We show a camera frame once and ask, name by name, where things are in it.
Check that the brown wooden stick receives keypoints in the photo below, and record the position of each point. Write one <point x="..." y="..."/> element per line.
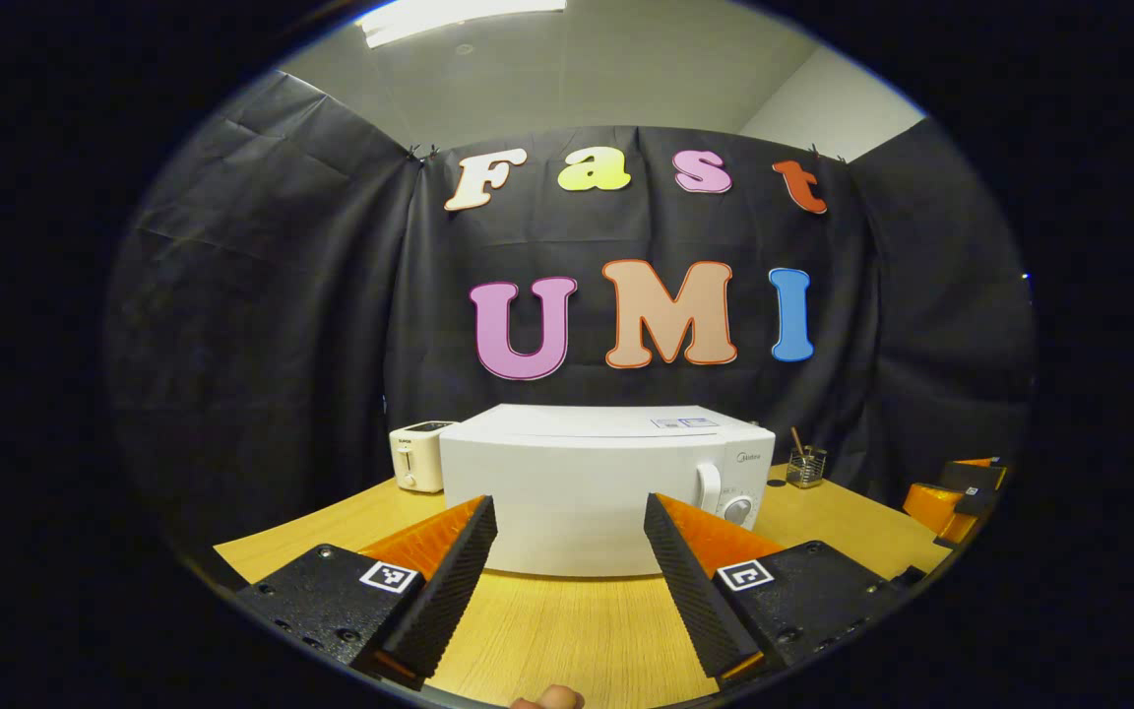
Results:
<point x="797" y="440"/>

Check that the white toaster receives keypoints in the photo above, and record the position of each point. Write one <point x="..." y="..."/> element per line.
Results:
<point x="414" y="458"/>

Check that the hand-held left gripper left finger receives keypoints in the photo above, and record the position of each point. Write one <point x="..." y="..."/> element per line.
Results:
<point x="449" y="591"/>

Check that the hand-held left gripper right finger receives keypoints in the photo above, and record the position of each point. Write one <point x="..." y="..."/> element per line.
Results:
<point x="695" y="591"/>

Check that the white microwave oven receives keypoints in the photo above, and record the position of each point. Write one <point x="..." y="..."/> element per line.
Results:
<point x="577" y="473"/>

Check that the ceiling light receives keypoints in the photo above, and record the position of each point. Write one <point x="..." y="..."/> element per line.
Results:
<point x="449" y="15"/>

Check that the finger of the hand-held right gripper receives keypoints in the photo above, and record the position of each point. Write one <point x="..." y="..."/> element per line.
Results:
<point x="929" y="504"/>
<point x="973" y="476"/>

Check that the glass holder cup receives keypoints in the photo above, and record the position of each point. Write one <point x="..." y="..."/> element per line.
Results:
<point x="807" y="471"/>

